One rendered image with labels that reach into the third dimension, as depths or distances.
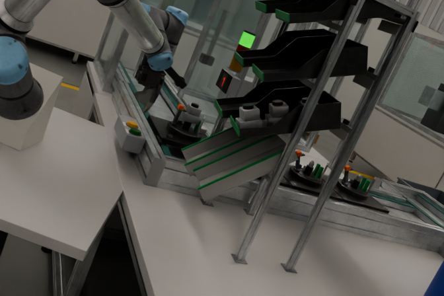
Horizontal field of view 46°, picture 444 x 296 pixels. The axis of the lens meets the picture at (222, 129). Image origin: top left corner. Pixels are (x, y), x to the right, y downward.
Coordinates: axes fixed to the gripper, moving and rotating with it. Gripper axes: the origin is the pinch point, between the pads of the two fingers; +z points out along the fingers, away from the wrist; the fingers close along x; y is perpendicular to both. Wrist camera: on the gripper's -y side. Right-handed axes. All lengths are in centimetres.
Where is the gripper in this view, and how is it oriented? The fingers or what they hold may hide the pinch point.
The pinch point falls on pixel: (147, 109)
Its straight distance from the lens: 180.9
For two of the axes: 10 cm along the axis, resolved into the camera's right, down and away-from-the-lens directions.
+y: -8.7, -2.6, -4.1
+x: 3.1, 3.6, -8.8
